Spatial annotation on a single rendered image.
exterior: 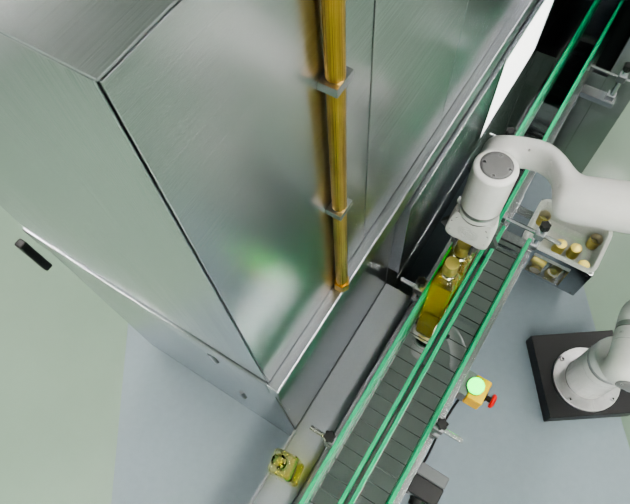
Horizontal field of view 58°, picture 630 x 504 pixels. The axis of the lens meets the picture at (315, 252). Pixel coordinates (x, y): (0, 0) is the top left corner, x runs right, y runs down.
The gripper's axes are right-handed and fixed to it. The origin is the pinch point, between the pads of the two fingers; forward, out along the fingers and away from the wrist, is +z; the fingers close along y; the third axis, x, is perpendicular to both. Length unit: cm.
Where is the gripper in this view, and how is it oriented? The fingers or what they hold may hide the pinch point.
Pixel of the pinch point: (464, 243)
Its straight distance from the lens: 136.4
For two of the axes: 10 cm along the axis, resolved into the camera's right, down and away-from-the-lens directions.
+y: 8.5, 4.6, -2.7
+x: 5.3, -7.7, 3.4
